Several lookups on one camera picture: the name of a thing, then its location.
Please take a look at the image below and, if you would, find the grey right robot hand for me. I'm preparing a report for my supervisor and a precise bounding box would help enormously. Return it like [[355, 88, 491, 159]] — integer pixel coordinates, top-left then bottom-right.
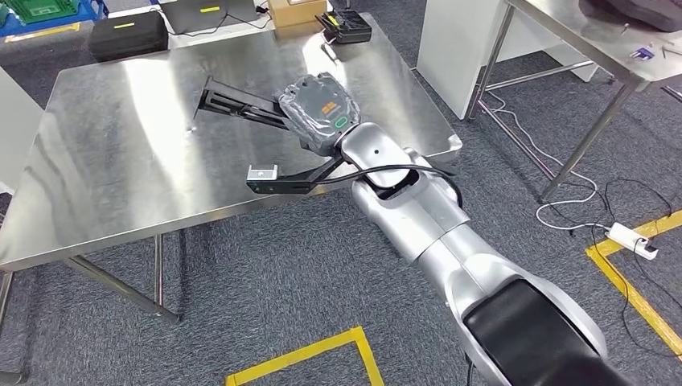
[[274, 71, 362, 158]]

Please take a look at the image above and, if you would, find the black plastic panel part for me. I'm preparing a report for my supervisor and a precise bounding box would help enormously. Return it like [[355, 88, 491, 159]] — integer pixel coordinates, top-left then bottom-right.
[[192, 75, 299, 133]]

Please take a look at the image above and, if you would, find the stainless steel workbench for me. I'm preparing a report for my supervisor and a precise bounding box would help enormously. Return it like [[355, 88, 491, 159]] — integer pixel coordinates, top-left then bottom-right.
[[0, 12, 463, 386]]

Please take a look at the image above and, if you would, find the black tool tray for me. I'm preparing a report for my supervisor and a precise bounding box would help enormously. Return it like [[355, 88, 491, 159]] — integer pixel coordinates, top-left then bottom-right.
[[314, 9, 373, 45]]

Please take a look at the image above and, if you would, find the cardboard box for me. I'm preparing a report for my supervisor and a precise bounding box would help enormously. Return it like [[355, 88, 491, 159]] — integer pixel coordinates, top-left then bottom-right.
[[266, 0, 329, 29]]

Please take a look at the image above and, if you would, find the dark grey case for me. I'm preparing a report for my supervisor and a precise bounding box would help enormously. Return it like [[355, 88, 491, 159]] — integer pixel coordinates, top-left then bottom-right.
[[158, 0, 261, 36]]

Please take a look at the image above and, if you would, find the white cabinet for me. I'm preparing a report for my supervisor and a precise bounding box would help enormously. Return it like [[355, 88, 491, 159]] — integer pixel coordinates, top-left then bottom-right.
[[0, 66, 45, 195], [416, 0, 599, 121]]

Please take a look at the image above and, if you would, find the black tool case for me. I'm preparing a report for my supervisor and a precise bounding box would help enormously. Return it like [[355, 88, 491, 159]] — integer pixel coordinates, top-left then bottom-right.
[[87, 10, 171, 64]]

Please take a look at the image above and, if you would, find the yellow floor tape square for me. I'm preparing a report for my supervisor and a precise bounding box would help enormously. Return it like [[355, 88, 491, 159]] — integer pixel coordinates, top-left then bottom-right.
[[585, 209, 682, 359], [225, 326, 386, 386]]

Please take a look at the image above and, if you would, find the stainless steel table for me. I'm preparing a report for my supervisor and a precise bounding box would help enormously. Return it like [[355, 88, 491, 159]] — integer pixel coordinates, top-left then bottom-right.
[[465, 0, 682, 204]]

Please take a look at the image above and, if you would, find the green plastic crate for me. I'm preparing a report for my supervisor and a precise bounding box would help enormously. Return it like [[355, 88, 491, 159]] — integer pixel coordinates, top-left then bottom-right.
[[1, 0, 81, 26]]

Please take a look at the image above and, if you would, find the black bag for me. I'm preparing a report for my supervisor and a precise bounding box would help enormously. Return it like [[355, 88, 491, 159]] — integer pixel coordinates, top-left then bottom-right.
[[577, 0, 682, 33]]

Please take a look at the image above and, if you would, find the white power strip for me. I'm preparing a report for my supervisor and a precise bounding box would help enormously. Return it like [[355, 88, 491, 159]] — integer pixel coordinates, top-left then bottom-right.
[[606, 221, 660, 261]]

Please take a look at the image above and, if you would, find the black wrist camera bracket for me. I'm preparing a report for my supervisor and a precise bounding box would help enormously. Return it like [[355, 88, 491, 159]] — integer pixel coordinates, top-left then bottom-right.
[[245, 153, 347, 196]]

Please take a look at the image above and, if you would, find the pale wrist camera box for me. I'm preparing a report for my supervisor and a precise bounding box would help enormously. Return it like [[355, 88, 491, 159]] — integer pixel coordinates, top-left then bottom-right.
[[246, 163, 280, 183]]

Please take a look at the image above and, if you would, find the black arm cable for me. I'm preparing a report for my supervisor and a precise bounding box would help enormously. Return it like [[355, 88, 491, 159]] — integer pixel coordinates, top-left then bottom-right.
[[317, 163, 465, 207]]

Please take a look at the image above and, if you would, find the white floor cable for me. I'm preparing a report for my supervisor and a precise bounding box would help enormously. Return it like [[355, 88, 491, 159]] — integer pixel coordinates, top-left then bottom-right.
[[481, 90, 614, 232]]

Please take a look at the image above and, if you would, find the black floor cable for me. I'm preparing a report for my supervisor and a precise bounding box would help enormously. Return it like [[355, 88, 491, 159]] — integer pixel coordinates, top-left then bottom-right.
[[563, 177, 682, 359]]

